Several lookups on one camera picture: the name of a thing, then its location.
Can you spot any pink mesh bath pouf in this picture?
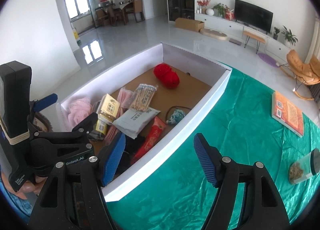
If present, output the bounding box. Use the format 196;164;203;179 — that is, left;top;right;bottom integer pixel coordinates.
66;97;92;131

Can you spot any dining table with chairs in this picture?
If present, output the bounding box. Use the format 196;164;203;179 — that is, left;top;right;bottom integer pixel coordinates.
95;0;145;26

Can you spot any black yellow packaged cloth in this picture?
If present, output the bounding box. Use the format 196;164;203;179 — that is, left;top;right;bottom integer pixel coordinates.
88;119;110;141

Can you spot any red foil packet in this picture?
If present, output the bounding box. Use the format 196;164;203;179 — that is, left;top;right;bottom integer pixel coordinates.
130;117;167;165

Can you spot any red yarn ball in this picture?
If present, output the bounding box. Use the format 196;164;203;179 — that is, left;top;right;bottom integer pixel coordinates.
153;63;180;89

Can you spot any red flower arrangement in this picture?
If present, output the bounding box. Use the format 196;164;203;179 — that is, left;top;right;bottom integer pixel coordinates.
197;0;210;14

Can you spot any grey plastic mailer bag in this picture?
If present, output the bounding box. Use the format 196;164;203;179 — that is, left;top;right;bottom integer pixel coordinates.
113;108;160;139

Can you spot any brown cardboard box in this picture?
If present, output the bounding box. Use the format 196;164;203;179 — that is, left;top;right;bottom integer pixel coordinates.
175;18;204;32

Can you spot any pink fabric pack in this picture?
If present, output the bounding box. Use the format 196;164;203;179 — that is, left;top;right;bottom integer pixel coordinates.
103;87;133;146

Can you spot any bag of wooden sticks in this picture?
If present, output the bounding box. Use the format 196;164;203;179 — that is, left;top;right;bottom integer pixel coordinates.
124;84;158;112

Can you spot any green satin tablecloth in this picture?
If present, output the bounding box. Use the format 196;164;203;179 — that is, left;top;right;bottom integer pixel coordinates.
107;69;319;229

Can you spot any black flat television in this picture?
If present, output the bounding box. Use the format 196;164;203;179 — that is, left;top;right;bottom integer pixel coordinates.
234;0;273;33

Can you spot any orange lounge chair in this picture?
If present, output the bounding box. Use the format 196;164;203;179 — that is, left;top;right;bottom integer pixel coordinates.
278;49;319;101

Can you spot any clear jar black lid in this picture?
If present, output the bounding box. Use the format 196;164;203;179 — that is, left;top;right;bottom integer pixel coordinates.
289;148;319;184

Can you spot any blue patterned sachet pouch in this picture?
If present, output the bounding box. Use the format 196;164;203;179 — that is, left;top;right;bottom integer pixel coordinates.
165;106;191;125

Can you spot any person's left hand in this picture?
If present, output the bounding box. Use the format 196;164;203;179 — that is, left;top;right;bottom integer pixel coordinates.
16;176;47;200

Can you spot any small dark potted plant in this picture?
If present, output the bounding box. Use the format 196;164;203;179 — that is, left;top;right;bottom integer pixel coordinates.
273;26;280;40

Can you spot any green plant with red gift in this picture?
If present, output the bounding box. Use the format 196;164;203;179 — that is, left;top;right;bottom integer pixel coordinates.
213;3;234;21

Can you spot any white cardboard storage box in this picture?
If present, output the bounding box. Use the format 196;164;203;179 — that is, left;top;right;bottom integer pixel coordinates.
56;43;232;202

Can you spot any small wooden bench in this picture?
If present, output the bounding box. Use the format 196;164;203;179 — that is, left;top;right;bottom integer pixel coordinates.
242;31;266;54

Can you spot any orange hardcover book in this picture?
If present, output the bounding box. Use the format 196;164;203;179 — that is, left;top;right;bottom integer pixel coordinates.
271;91;304;137

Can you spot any beige tissue pack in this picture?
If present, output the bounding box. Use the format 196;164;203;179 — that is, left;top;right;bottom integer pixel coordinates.
97;94;120;125

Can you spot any white tv cabinet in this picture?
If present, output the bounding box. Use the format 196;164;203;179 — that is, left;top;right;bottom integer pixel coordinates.
195;13;290;62

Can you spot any purple round floor mat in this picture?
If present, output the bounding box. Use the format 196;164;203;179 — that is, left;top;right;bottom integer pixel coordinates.
258;52;278;67

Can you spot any green potted plant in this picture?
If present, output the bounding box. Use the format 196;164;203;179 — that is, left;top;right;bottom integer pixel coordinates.
281;26;298;48

